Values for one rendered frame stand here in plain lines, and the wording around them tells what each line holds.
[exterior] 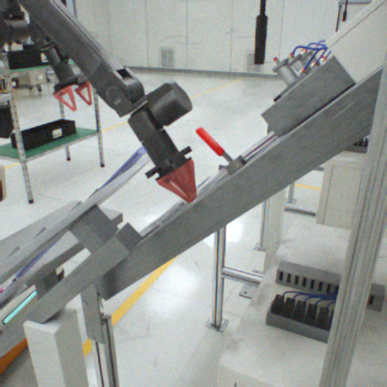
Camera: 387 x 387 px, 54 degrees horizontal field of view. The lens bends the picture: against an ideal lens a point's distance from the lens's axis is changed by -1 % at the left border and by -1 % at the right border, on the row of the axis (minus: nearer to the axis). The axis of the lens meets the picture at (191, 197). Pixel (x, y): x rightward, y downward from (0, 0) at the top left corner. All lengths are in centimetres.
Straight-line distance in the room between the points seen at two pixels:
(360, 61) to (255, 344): 60
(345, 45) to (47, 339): 60
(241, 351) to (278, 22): 906
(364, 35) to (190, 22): 991
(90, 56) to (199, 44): 957
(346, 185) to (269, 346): 137
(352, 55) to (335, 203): 167
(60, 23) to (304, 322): 79
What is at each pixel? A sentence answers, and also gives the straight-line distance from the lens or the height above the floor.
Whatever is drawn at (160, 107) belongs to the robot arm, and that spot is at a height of 111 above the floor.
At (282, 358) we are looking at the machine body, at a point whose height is 62.
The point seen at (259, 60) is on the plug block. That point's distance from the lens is 92.
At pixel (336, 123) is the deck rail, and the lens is 55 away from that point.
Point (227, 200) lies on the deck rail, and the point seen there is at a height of 99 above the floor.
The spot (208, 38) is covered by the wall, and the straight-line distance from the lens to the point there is 1021.
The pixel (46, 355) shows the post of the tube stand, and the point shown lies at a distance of 70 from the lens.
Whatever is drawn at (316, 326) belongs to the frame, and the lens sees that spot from 91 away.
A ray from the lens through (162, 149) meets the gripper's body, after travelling 75.
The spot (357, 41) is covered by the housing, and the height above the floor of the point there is 123.
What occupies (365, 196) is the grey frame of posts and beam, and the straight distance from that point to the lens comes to 53.
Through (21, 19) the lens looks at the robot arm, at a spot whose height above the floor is 127.
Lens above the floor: 126
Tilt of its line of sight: 25 degrees down
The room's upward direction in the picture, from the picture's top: straight up
